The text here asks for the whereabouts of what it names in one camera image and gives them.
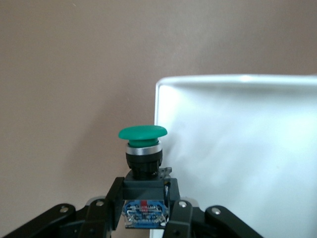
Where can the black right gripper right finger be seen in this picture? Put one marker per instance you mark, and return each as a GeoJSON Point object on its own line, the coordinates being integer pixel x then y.
{"type": "Point", "coordinates": [183, 218]}

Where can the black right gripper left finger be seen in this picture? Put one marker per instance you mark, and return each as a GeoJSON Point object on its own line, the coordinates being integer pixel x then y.
{"type": "Point", "coordinates": [99, 215]}

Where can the green mushroom push button switch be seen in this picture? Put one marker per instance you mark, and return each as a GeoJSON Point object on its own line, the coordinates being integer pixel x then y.
{"type": "Point", "coordinates": [142, 134]}

